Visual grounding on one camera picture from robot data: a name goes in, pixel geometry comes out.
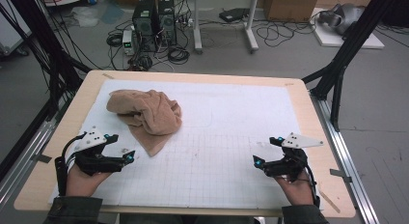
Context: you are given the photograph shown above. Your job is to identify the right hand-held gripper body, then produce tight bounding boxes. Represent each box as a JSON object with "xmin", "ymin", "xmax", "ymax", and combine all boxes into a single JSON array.
[{"xmin": 261, "ymin": 131, "xmax": 324, "ymax": 183}]

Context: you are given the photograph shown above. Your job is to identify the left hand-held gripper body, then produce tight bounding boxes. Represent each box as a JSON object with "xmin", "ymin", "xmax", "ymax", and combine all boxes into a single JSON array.
[{"xmin": 72, "ymin": 126, "xmax": 126, "ymax": 178}]

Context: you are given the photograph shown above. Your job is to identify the tan towel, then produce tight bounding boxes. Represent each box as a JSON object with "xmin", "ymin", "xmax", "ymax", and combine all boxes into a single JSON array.
[{"xmin": 105, "ymin": 88, "xmax": 183, "ymax": 158}]

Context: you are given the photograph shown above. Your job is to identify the person's left hand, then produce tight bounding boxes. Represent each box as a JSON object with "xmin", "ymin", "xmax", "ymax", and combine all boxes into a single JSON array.
[{"xmin": 66, "ymin": 162, "xmax": 112, "ymax": 198}]

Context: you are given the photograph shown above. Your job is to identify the person's right hand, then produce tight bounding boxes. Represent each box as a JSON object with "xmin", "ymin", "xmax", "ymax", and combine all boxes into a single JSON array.
[{"xmin": 274, "ymin": 172, "xmax": 314, "ymax": 207}]

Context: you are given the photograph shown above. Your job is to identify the white foam mat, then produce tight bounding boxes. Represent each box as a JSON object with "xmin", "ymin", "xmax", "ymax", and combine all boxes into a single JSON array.
[{"xmin": 47, "ymin": 78, "xmax": 324, "ymax": 212}]

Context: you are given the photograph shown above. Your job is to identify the thin wooden stick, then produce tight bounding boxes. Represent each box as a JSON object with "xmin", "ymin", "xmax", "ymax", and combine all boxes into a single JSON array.
[{"xmin": 317, "ymin": 188, "xmax": 341, "ymax": 214}]

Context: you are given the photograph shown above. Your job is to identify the white power supply unit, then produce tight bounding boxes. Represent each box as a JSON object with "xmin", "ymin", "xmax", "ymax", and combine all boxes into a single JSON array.
[{"xmin": 122, "ymin": 29, "xmax": 136, "ymax": 56}]

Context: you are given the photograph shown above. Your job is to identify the white floor board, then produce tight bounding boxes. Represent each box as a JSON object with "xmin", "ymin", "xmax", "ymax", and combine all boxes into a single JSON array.
[{"xmin": 310, "ymin": 7, "xmax": 385, "ymax": 50}]

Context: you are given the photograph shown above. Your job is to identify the large black computer tower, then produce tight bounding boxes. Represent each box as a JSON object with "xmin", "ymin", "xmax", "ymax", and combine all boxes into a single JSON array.
[{"xmin": 132, "ymin": 0, "xmax": 158, "ymax": 53}]

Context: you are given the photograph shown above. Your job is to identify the clear plastic sheet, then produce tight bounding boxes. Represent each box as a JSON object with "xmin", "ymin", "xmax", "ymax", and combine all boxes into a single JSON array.
[{"xmin": 71, "ymin": 6, "xmax": 100, "ymax": 28}]

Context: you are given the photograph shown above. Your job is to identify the black metal stand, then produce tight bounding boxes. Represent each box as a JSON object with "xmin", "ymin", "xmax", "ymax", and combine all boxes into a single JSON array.
[
  {"xmin": 302, "ymin": 0, "xmax": 409, "ymax": 132},
  {"xmin": 0, "ymin": 0, "xmax": 93, "ymax": 119}
]

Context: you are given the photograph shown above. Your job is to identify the slim black computer tower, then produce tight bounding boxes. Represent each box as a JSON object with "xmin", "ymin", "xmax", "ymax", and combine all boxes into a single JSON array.
[{"xmin": 157, "ymin": 0, "xmax": 177, "ymax": 46}]

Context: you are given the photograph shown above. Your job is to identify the flat black device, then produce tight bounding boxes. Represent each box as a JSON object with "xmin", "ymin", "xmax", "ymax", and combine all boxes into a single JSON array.
[{"xmin": 219, "ymin": 7, "xmax": 250, "ymax": 24}]

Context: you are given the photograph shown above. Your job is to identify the cardboard box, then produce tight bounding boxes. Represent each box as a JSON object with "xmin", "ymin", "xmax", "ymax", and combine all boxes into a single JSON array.
[{"xmin": 263, "ymin": 0, "xmax": 321, "ymax": 23}]

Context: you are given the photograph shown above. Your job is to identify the grey plastic shell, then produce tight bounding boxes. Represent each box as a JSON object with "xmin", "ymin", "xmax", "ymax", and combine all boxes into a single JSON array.
[{"xmin": 317, "ymin": 3, "xmax": 366, "ymax": 36}]

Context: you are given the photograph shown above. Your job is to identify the round white table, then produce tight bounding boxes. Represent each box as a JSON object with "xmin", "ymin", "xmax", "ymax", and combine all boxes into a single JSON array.
[{"xmin": 42, "ymin": 0, "xmax": 95, "ymax": 8}]

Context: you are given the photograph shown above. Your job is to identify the grey corner bracket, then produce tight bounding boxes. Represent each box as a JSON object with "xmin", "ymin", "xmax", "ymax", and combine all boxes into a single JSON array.
[{"xmin": 329, "ymin": 168, "xmax": 353, "ymax": 183}]

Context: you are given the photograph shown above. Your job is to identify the black corner bracket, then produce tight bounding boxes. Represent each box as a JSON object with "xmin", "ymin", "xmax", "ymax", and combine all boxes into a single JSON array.
[{"xmin": 32, "ymin": 153, "xmax": 52, "ymax": 164}]

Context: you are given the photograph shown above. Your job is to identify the aluminium rail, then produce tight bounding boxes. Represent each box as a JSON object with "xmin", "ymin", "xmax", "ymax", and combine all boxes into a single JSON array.
[
  {"xmin": 310, "ymin": 92, "xmax": 382, "ymax": 224},
  {"xmin": 0, "ymin": 98, "xmax": 75, "ymax": 206}
]

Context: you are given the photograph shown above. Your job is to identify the loose black floor cables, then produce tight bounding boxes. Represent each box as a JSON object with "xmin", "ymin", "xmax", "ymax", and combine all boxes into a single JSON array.
[{"xmin": 255, "ymin": 19, "xmax": 317, "ymax": 48}]

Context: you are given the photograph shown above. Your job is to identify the coiled black cable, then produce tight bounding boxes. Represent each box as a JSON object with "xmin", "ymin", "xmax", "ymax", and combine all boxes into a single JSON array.
[{"xmin": 167, "ymin": 46, "xmax": 191, "ymax": 66}]

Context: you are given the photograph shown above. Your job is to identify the white desk frame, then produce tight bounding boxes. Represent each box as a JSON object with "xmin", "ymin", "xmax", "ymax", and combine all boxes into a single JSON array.
[{"xmin": 192, "ymin": 0, "xmax": 259, "ymax": 54}]

